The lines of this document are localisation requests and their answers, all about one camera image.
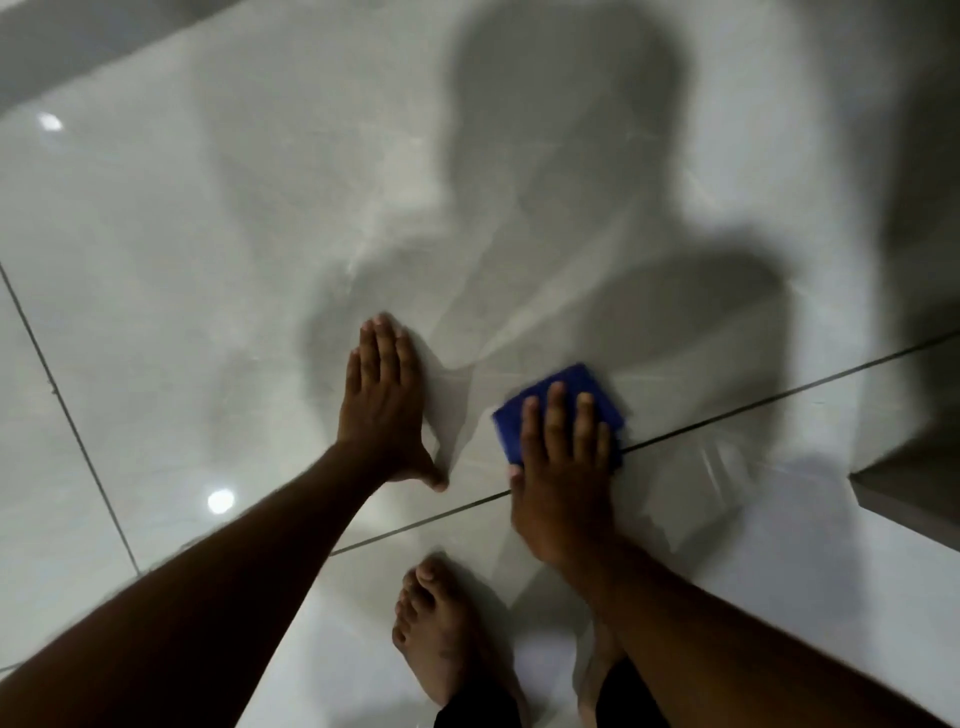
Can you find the person's right hand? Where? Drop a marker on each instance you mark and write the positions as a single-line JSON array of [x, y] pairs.
[[562, 502]]

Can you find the person's left hand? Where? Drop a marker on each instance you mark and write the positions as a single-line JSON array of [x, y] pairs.
[[382, 420]]

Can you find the person's right little finger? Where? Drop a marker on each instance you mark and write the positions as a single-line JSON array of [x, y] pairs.
[[603, 448]]

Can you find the person's left middle finger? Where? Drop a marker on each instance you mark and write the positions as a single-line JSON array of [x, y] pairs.
[[388, 352]]

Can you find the person's right thumb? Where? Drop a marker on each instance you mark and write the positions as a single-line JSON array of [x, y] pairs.
[[514, 478]]

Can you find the person's left thumb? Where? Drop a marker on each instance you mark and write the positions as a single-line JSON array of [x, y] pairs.
[[435, 472]]

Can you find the person's left little finger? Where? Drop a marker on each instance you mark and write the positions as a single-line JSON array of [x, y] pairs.
[[352, 373]]

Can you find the person's right middle finger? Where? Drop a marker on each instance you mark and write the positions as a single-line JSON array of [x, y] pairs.
[[556, 420]]

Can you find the blue cleaning cloth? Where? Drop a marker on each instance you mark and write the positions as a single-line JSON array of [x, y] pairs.
[[559, 376]]

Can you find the person's left forearm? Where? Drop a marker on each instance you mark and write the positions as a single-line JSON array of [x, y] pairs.
[[187, 592]]

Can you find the person's right forearm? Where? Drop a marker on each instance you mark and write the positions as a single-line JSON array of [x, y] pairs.
[[720, 645]]

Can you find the person's left foot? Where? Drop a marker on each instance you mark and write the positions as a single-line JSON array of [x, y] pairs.
[[439, 630]]

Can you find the black trousers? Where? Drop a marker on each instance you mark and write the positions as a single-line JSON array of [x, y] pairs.
[[480, 709]]

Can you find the grey cabinet corner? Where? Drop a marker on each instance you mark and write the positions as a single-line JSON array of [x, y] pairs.
[[911, 480]]

